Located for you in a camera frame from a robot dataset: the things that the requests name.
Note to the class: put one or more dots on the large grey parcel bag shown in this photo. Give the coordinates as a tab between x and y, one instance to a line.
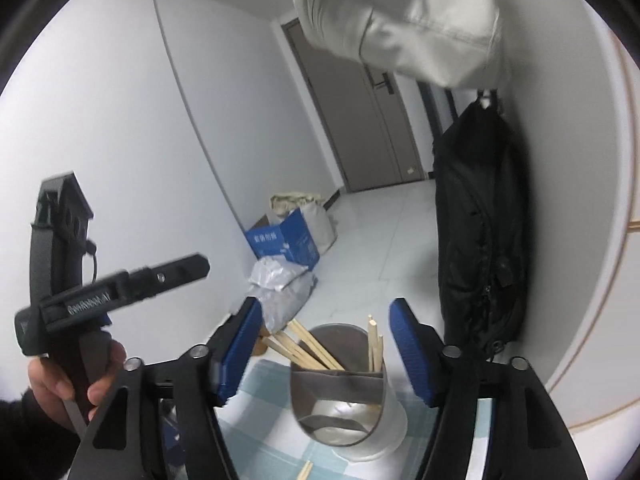
279	308

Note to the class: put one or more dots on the grey plastic parcel bag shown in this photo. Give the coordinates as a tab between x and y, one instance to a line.
275	272

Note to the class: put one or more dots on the grey entrance door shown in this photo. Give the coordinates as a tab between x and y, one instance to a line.
363	114

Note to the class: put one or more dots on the white utensil holder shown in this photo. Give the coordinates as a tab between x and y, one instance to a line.
352	411

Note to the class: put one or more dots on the beige canvas tote bag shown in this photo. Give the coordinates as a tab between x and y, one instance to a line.
311	207

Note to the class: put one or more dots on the blue cardboard box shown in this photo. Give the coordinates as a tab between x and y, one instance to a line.
290	239

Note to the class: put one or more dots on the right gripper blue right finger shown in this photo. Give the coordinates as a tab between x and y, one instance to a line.
420	349

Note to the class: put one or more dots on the navy Jordan shoe box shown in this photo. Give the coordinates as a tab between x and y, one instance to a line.
174	454

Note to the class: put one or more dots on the wooden chopstick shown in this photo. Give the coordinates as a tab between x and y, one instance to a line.
304	473
372	329
378	354
314	345
273	345
302	357

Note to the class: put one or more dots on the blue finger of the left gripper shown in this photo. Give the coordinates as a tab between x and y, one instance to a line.
154	280

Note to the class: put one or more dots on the black metal rack frame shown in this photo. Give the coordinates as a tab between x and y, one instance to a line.
441	110

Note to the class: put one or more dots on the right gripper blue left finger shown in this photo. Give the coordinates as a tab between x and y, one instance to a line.
234	344

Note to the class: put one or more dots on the teal plaid tablecloth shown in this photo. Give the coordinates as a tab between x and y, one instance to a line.
265	442

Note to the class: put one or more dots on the tan suede shoe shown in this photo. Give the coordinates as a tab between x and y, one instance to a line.
261	346

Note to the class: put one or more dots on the black backpack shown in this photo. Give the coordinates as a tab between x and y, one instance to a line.
484	227

